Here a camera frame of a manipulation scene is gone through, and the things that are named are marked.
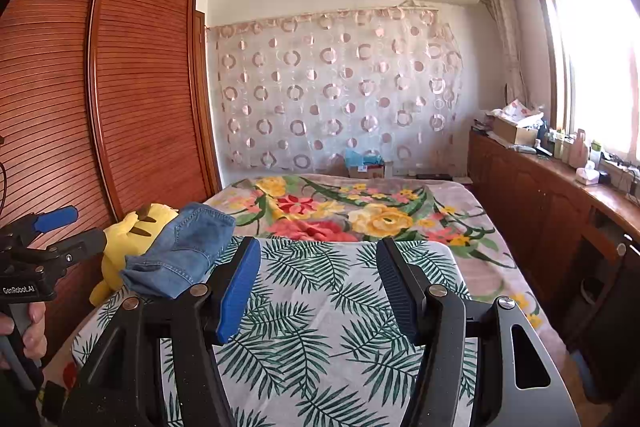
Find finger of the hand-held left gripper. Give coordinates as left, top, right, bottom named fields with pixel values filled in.
left=30, top=228, right=107, bottom=269
left=0, top=205, right=80, bottom=249

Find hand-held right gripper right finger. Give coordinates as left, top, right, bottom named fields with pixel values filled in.
left=375, top=237, right=569, bottom=427

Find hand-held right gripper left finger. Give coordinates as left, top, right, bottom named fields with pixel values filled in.
left=60, top=237, right=262, bottom=427

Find blue denim pants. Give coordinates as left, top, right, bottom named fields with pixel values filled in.
left=120, top=202, right=237, bottom=300

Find person's left hand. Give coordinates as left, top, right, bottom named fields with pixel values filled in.
left=0, top=301, right=49, bottom=369

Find yellow plush toy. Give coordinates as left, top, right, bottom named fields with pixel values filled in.
left=90, top=203, right=180, bottom=308

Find bed with floral sheets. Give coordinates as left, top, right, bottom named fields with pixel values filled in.
left=205, top=174, right=566, bottom=348

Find palm leaf print cloth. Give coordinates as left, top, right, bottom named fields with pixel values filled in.
left=72, top=234, right=478, bottom=427

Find cardboard box with blue cloth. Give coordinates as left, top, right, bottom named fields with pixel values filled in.
left=344, top=148, right=387, bottom=179

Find wooden slatted wardrobe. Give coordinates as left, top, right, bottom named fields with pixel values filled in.
left=0, top=0, right=223, bottom=358

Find long wooden cabinet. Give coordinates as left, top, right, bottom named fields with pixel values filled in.
left=467, top=129, right=640, bottom=403

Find open cardboard box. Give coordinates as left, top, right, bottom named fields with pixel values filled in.
left=492, top=115, right=540, bottom=146

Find sheer circle-patterned curtain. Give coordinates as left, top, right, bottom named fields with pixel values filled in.
left=205, top=4, right=463, bottom=175

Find white printed plastic bag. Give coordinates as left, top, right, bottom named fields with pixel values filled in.
left=500, top=99, right=545, bottom=128

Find white tissue box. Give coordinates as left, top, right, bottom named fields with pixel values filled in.
left=575, top=162, right=601, bottom=185

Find white bottle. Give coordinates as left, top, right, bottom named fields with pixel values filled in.
left=570, top=129, right=590, bottom=168

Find white window curtain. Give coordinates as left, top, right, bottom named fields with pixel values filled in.
left=480, top=0, right=526, bottom=102

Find window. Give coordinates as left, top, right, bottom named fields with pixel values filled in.
left=525, top=0, right=640, bottom=168

